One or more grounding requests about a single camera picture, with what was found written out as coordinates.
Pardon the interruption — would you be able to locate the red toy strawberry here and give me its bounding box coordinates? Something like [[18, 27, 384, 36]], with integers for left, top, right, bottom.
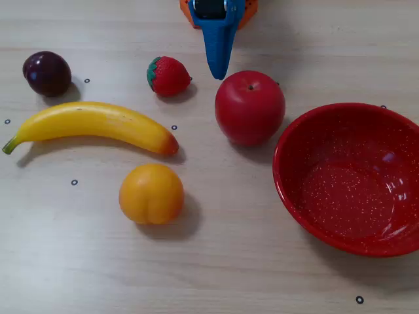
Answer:
[[146, 56, 192, 97]]

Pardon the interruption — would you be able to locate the yellow toy banana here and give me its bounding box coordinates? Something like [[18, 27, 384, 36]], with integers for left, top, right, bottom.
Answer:
[[2, 101, 180, 156]]

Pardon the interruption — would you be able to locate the red toy apple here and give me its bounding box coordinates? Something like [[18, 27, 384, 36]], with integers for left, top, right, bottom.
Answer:
[[214, 70, 286, 147]]

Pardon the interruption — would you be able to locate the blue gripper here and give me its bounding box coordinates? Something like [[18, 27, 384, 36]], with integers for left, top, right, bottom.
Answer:
[[191, 0, 245, 80]]

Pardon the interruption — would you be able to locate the orange toy peach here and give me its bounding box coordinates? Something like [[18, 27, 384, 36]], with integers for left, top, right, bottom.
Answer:
[[118, 163, 185, 226]]

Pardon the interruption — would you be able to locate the dark purple toy plum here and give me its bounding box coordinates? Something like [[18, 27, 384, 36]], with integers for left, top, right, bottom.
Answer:
[[22, 50, 73, 97]]

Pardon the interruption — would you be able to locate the red speckled bowl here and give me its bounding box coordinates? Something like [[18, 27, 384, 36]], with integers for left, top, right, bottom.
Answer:
[[272, 103, 419, 258]]

